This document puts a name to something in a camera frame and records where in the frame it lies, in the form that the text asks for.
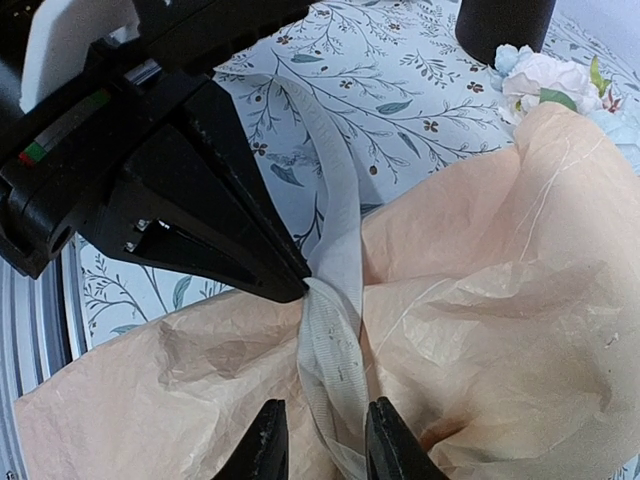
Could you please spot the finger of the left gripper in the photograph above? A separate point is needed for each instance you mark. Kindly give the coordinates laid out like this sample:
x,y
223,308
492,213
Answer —
x,y
169,213

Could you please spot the aluminium front rail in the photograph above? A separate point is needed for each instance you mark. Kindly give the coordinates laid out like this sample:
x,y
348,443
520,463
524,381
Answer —
x,y
42,331

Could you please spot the peach paper flower bouquet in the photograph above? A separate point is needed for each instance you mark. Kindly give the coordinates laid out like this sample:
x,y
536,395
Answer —
x,y
500,315

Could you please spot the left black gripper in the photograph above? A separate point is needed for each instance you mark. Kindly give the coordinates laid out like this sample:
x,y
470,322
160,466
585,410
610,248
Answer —
x,y
145,90

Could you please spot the cream printed ribbon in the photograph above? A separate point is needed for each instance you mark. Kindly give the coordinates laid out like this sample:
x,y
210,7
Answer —
x,y
330,361

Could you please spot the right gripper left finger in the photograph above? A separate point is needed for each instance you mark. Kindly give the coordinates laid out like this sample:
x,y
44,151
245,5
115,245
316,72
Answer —
x,y
263,451

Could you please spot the black cylindrical vase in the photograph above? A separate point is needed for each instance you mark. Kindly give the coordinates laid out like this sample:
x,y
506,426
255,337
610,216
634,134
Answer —
x,y
484,25

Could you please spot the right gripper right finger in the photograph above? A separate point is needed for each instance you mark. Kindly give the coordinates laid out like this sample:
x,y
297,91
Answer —
x,y
392,450

